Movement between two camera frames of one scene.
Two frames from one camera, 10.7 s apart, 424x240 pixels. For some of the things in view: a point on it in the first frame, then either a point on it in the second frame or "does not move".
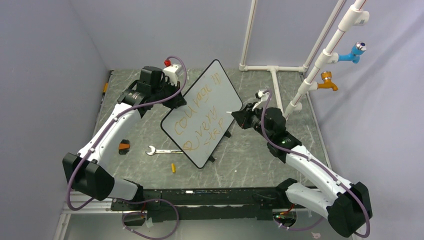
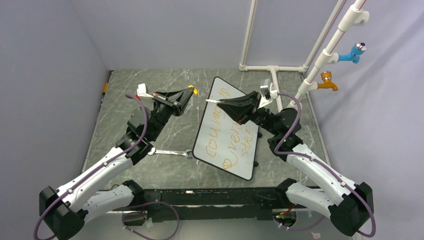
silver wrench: x=154 y=151 does not move
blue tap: x=359 y=48 does not move
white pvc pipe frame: x=349 y=18 does not move
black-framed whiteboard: x=198 y=126 → x=222 y=141
